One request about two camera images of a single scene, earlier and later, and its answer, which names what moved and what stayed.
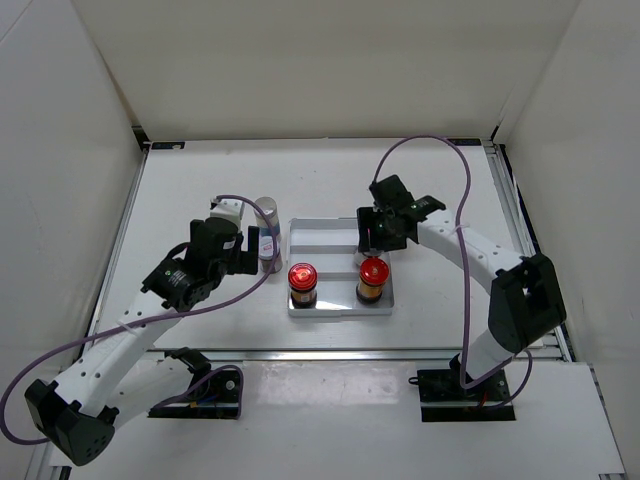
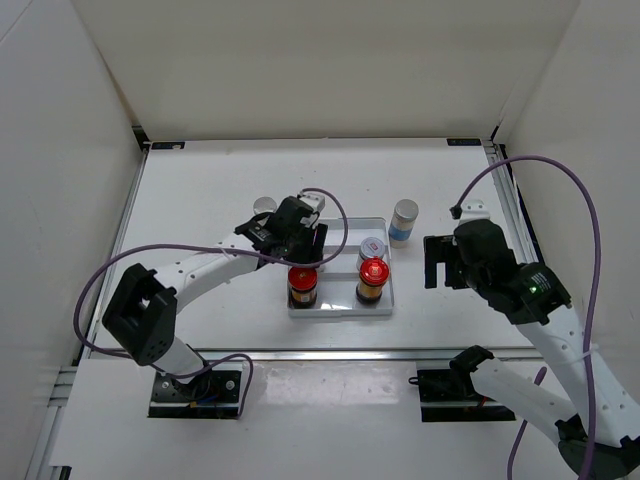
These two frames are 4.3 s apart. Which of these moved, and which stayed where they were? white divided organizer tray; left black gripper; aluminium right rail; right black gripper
Moved: left black gripper; right black gripper
Stayed: white divided organizer tray; aluminium right rail
